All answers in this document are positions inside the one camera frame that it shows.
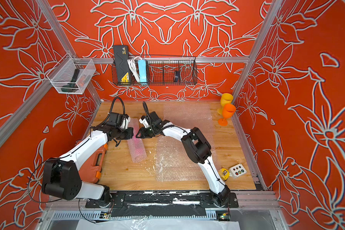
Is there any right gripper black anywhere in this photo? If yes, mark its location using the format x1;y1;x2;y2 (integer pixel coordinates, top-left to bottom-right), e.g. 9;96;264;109
134;126;157;140

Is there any bubble pink glass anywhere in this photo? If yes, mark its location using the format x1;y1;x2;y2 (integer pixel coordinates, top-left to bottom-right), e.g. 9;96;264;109
127;118;147;163

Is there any bubble orange glass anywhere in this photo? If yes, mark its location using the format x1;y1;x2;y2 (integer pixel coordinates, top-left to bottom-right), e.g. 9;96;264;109
154;136;206;182

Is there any clear bubble wrap sheet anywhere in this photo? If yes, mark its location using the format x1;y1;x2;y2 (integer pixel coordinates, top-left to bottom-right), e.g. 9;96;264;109
163;102;214;138

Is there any orange plastic wine glass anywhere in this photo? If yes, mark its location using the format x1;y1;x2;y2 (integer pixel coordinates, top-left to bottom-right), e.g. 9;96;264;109
218;103;236;126

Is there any yellow plastic wine glass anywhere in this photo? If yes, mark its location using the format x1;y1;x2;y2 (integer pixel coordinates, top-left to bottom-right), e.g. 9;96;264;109
217;93;233;115

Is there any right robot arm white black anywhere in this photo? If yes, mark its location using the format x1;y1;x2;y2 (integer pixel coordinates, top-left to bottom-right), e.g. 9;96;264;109
136;111;231;207

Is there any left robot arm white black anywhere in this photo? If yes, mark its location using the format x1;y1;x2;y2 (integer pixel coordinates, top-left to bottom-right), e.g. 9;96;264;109
42;112;133;206

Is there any orange plastic tool case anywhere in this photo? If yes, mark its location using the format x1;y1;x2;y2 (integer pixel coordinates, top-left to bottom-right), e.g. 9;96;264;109
79;144;108;184

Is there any black yellow device box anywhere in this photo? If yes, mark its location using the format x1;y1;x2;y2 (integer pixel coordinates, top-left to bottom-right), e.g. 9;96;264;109
113;45;131;85

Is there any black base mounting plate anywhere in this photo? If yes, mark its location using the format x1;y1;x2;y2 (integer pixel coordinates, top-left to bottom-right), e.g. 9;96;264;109
85;190;239;219

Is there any light blue power bank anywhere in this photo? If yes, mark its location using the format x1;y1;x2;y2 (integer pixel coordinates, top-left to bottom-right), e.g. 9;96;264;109
138;59;148;85

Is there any white plastic sheet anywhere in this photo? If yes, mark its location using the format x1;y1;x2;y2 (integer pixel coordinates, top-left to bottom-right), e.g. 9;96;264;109
76;218;240;230

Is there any yellow tape measure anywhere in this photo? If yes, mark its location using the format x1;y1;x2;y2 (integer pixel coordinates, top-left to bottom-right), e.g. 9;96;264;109
218;168;230;181

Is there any white button control box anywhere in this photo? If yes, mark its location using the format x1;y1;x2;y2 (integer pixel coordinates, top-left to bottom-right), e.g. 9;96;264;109
229;163;247;178

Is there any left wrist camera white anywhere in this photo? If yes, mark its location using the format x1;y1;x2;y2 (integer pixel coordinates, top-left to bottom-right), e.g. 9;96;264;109
120;115;131;130

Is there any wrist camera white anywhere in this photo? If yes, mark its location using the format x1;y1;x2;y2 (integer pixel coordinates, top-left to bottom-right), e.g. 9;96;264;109
139;116;150;128
120;115;131;130

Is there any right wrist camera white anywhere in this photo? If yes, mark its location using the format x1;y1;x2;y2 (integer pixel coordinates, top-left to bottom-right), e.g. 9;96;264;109
139;116;150;128

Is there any dark green handled tool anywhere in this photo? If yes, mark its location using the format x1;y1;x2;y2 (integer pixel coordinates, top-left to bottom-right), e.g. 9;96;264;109
61;69;80;93

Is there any clear acrylic wall bin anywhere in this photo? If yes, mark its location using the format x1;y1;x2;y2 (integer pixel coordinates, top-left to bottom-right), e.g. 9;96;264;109
46;53;96;94

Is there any white coiled cable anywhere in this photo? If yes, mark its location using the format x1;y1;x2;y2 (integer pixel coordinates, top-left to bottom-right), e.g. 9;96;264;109
127;56;140;83

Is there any black wire wall basket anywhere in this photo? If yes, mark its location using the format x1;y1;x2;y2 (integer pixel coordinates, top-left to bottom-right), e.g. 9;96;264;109
111;55;198;86

